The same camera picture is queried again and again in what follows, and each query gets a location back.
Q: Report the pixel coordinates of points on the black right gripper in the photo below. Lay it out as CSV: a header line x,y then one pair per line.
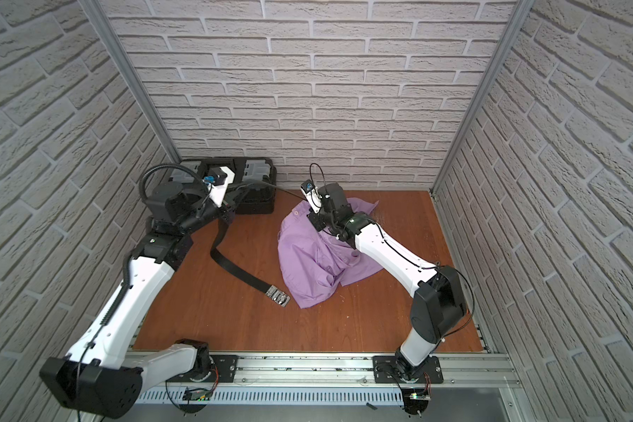
x,y
318,222

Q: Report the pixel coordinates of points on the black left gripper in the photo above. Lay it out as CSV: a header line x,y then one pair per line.
x,y
227,212

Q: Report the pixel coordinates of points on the purple trousers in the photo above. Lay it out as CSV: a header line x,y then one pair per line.
x,y
314,264

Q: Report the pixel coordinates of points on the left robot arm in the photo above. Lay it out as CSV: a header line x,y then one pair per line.
x,y
96,376

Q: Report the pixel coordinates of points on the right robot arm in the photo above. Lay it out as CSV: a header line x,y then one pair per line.
x,y
439,302

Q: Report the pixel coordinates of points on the black plastic toolbox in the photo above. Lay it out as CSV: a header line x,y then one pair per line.
x,y
260,199

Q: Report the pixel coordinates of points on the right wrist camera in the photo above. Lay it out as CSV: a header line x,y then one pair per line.
x,y
310,193

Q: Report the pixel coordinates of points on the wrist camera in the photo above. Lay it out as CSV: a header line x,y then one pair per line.
x,y
218,179
310,193

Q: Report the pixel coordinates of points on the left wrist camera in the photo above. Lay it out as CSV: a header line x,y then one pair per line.
x,y
218,179

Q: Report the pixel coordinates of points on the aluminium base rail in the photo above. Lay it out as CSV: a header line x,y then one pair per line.
x,y
343,379

